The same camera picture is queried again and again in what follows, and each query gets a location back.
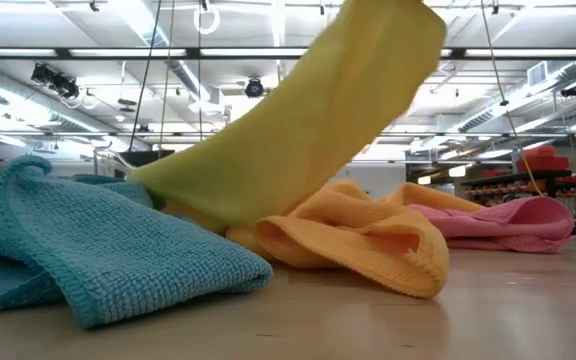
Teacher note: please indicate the yellow microfiber towel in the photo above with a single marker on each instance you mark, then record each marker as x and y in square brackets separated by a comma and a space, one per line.
[308, 135]

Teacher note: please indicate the orange microfiber towel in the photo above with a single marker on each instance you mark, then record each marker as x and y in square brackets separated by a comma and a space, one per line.
[433, 195]
[358, 235]

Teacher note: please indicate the pink microfiber towel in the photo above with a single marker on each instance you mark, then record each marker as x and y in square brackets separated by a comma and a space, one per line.
[518, 222]

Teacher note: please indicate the blue microfiber towel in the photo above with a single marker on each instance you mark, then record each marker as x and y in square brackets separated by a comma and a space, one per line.
[118, 240]

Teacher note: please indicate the round black ceiling fixture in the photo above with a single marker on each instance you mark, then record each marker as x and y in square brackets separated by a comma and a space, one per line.
[254, 87]

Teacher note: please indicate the black monitor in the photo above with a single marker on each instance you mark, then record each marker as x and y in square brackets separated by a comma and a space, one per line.
[153, 157]

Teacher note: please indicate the black overhead beam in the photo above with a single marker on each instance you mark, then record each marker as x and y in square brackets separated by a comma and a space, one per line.
[118, 52]

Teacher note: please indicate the black ceiling camera rig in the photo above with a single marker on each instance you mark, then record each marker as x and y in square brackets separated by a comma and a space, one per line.
[60, 85]

